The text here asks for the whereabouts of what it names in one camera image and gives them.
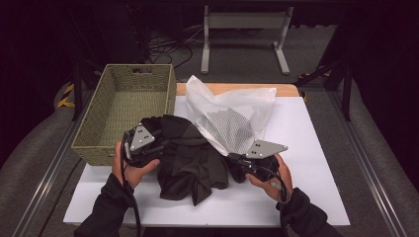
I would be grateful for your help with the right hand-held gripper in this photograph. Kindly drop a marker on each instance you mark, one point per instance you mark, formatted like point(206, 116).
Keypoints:
point(263, 149)

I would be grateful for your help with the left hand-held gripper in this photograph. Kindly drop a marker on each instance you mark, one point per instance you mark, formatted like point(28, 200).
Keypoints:
point(141, 138)

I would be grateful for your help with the green woven basket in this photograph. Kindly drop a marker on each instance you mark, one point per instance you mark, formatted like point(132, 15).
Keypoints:
point(131, 108)

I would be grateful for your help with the white mesh laundry bag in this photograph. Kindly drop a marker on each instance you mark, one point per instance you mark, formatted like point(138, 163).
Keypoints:
point(230, 115)

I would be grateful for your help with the black garment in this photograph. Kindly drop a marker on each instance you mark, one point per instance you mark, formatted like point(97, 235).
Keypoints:
point(187, 164)

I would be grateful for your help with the person's left hand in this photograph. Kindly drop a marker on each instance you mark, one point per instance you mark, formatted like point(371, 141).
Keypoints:
point(131, 176)

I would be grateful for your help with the person's right hand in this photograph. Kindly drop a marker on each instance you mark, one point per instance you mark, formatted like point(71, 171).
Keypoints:
point(280, 187)

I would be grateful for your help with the white board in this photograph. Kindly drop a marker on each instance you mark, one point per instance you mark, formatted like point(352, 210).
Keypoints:
point(306, 138)

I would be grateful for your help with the yellow black striped tape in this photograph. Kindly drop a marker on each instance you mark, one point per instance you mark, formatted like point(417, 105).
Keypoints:
point(66, 98)

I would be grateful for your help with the black metal stand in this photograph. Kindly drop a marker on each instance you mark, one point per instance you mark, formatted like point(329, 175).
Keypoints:
point(346, 95)

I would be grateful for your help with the aluminium rail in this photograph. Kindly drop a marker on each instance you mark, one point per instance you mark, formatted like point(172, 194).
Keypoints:
point(46, 177)
point(365, 164)

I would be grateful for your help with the white metal table frame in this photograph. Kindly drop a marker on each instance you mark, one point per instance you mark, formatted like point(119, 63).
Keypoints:
point(245, 20)

